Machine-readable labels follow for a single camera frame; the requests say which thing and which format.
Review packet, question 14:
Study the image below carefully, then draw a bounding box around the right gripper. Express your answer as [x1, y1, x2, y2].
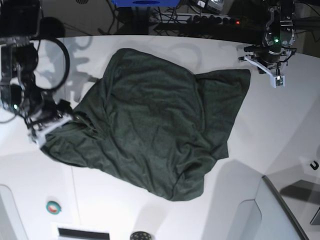
[23, 96, 73, 128]

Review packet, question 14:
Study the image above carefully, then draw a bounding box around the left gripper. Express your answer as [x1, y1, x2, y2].
[243, 45, 287, 68]

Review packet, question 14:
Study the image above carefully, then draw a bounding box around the dark green t-shirt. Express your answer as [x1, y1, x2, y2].
[41, 48, 251, 202]

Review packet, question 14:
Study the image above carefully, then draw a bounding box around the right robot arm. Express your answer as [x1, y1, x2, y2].
[0, 0, 73, 128]

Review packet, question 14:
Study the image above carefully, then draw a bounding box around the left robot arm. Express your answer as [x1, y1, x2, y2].
[244, 0, 297, 70]

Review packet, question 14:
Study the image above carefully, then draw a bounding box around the black power strip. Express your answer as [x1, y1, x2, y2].
[189, 14, 241, 26]

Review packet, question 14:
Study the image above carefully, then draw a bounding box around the green tape roll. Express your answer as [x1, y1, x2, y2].
[46, 201, 62, 215]

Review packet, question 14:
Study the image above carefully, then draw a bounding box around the blue bin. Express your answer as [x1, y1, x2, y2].
[111, 0, 180, 7]

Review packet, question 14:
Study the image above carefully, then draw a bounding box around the black U-shaped hook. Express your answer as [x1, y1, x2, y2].
[310, 161, 320, 171]

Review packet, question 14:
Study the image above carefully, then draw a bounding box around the black perforated round object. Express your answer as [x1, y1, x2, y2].
[130, 231, 153, 240]

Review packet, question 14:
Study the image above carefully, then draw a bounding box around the grey metal tray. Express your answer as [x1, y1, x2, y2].
[263, 175, 320, 240]

